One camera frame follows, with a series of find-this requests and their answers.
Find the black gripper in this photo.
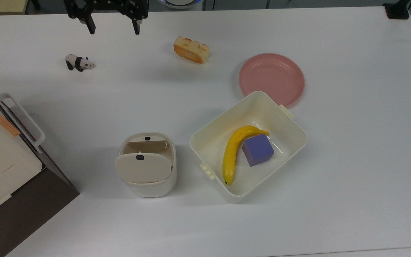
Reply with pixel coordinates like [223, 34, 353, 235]
[64, 0, 149, 35]

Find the cream trash can lid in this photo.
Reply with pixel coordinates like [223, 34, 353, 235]
[115, 152, 173, 184]

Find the cream trash can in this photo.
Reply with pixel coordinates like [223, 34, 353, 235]
[115, 132, 177, 198]

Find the panda figurine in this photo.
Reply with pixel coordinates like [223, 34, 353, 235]
[65, 54, 96, 72]

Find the white blue round base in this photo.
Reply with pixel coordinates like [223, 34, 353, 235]
[157, 0, 203, 10]

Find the toy bread loaf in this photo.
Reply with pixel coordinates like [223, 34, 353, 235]
[173, 36, 211, 64]

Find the cream plastic storage box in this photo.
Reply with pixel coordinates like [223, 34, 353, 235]
[190, 91, 308, 204]

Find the pink plate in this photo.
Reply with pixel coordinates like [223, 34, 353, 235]
[239, 53, 305, 109]

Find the yellow toy banana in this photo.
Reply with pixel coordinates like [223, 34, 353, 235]
[222, 125, 269, 186]

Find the purple cube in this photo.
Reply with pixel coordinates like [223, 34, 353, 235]
[242, 134, 275, 167]

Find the dark brown drawer box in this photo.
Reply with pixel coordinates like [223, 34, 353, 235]
[0, 78, 80, 257]

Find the black clamp base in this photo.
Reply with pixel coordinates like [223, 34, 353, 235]
[383, 0, 411, 20]

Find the white drawer handle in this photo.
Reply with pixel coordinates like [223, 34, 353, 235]
[0, 93, 46, 148]

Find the copper fridge handle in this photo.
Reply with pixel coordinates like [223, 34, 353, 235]
[0, 105, 21, 137]

